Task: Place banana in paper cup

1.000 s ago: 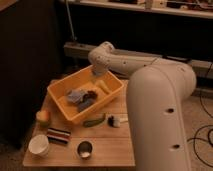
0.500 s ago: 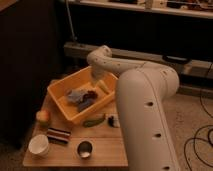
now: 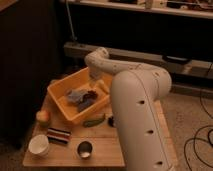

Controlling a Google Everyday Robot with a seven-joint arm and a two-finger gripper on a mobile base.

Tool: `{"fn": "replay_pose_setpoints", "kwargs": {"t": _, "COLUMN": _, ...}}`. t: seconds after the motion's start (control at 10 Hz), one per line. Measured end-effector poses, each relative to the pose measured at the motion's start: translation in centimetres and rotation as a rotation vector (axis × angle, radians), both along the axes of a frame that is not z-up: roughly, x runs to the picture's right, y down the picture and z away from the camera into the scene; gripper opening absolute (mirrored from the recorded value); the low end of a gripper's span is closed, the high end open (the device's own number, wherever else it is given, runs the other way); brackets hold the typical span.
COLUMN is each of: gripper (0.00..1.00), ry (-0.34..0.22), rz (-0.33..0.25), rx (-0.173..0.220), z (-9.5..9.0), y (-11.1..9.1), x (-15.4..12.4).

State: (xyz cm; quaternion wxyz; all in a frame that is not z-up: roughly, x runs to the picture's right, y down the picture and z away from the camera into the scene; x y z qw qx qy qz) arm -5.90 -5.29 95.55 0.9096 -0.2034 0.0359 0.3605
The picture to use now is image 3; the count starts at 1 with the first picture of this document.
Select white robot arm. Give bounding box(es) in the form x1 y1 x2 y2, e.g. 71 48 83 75
85 47 175 171

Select small metal cup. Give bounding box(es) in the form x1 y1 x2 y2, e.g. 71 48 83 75
77 141 93 159

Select white paper cup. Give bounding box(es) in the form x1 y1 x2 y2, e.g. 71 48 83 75
28 134 50 156

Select dark purple toy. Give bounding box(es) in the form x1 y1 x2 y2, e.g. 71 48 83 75
77 91 98 112

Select yellow plastic bin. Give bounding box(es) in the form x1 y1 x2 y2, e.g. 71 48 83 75
47 68 110 125

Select grey blue cloth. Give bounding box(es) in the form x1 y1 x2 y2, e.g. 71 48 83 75
66 89 87 104

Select metal pole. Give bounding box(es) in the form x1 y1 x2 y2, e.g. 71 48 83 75
65 0 77 42

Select green pepper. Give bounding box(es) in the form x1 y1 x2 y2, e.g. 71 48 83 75
82 114 106 128

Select apple fruit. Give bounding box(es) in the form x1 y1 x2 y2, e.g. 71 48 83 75
36 110 50 126

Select striped block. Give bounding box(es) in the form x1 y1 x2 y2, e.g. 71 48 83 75
47 128 71 144

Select background shelf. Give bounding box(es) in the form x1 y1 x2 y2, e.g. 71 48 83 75
59 0 213 19

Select white handled brush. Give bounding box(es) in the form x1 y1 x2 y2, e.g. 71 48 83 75
108 116 115 127

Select metal floor rail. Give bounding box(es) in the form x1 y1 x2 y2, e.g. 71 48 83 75
64 42 213 99

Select black cables on floor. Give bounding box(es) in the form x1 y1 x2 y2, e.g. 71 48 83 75
183 63 213 169

